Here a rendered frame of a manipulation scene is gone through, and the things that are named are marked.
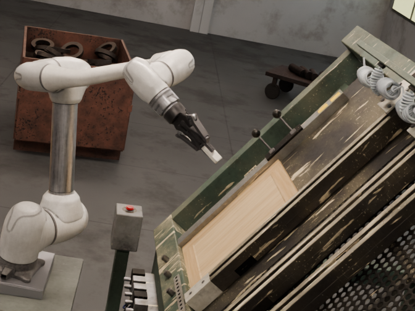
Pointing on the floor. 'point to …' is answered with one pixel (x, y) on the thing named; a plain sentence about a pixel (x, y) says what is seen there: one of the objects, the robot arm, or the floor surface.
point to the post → (117, 280)
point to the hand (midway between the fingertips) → (212, 153)
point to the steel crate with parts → (122, 105)
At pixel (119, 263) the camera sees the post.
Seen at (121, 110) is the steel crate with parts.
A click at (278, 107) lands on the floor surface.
